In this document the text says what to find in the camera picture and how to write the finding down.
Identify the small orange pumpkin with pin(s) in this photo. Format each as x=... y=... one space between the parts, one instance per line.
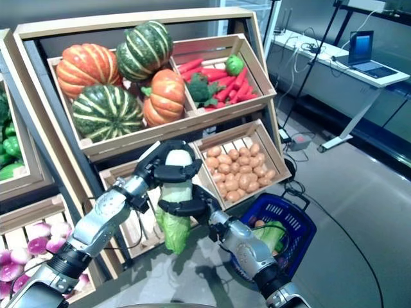
x=163 y=97

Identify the red carrot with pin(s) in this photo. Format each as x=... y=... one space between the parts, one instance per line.
x=191 y=65
x=240 y=78
x=192 y=73
x=244 y=90
x=221 y=79
x=213 y=72
x=224 y=91

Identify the purple white onion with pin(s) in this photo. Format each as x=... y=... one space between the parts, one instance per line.
x=61 y=229
x=19 y=255
x=32 y=266
x=37 y=230
x=9 y=271
x=37 y=246
x=4 y=290
x=4 y=257
x=83 y=279
x=56 y=244
x=20 y=282

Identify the wooden pepper crate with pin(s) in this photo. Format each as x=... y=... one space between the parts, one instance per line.
x=32 y=179

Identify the green striped pumpkin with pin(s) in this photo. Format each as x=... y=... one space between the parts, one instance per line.
x=144 y=51
x=107 y=112

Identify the white desk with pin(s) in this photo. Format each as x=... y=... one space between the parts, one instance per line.
x=390 y=80

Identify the wooden potato crate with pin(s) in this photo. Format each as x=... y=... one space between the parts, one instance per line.
x=273 y=147

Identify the green bell pepper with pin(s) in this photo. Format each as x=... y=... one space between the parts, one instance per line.
x=13 y=146
x=9 y=170
x=9 y=129

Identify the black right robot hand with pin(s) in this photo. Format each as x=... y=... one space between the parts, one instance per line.
x=183 y=208

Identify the green napa cabbage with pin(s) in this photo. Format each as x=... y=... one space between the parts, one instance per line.
x=261 y=237
x=175 y=192
x=276 y=234

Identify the tan potato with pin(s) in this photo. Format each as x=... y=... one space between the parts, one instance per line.
x=212 y=162
x=261 y=158
x=254 y=148
x=244 y=160
x=259 y=223
x=270 y=174
x=232 y=185
x=264 y=181
x=213 y=150
x=246 y=169
x=219 y=177
x=242 y=193
x=224 y=159
x=222 y=189
x=252 y=186
x=230 y=176
x=235 y=167
x=244 y=151
x=232 y=196
x=245 y=180
x=233 y=154
x=257 y=169

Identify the green apple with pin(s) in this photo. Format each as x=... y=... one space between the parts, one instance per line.
x=234 y=64

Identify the grey box red mark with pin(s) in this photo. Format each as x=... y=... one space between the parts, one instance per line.
x=300 y=142

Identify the blue plastic shopping basket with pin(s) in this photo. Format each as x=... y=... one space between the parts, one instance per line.
x=298 y=231

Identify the wooden carrot crate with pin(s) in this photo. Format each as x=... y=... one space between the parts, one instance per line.
x=257 y=67

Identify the large orange pumpkin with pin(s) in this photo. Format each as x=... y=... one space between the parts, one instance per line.
x=86 y=69

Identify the black tripod stand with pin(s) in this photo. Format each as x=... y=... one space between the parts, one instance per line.
x=314 y=54

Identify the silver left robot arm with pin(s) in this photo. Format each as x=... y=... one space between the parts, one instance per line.
x=93 y=218

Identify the wooden cabbage crate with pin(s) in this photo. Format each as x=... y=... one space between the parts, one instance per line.
x=135 y=234

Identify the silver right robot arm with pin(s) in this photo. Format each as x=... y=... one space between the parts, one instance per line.
x=247 y=250

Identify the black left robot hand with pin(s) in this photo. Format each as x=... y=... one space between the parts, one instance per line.
x=173 y=173

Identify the green broccoli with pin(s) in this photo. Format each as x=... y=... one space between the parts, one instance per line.
x=3 y=109
x=199 y=90

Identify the open laptop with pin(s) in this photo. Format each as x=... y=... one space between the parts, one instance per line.
x=361 y=45

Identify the wooden pumpkin crate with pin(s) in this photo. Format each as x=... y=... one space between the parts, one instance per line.
x=128 y=139

